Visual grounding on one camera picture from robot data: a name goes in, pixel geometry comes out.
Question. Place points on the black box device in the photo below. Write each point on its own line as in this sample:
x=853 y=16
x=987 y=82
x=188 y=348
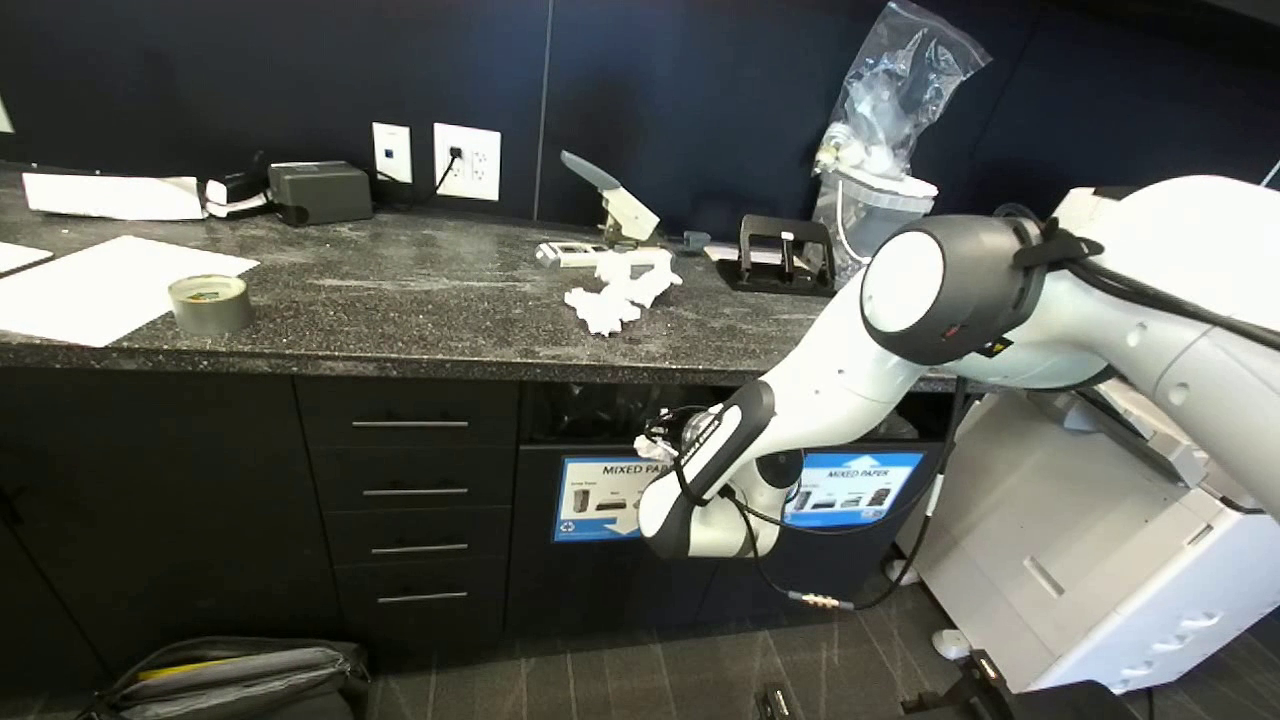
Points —
x=319 y=189

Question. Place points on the black hole punch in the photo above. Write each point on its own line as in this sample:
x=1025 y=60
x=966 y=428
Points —
x=776 y=254

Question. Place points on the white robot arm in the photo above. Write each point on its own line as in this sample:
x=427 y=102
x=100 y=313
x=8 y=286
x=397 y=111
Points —
x=934 y=322

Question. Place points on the black drawer cabinet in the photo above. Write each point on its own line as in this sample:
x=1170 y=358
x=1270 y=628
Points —
x=417 y=503

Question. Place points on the white wall outlet plate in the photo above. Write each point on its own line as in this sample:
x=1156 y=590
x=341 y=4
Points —
x=466 y=163

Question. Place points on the grey tape roll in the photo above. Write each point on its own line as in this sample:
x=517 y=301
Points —
x=210 y=301

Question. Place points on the black bag on floor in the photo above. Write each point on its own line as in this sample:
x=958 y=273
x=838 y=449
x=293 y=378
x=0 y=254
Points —
x=240 y=677

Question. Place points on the grey white stapler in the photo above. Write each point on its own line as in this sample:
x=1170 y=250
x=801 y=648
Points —
x=626 y=214

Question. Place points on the clear plastic bag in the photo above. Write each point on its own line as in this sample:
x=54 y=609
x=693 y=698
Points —
x=895 y=90

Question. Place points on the white flat device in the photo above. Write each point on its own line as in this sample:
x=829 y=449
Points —
x=133 y=199

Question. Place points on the white paper sheet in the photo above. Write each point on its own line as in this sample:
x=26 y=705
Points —
x=100 y=294

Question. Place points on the clear plastic bucket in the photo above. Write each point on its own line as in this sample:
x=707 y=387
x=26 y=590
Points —
x=862 y=211

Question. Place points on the white office printer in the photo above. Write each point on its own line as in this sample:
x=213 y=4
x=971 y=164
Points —
x=1113 y=489

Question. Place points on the right mixed paper label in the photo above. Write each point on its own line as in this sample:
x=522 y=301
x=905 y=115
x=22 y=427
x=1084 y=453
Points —
x=849 y=489

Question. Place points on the white tissue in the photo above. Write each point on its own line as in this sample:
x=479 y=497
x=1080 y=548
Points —
x=603 y=313
x=641 y=273

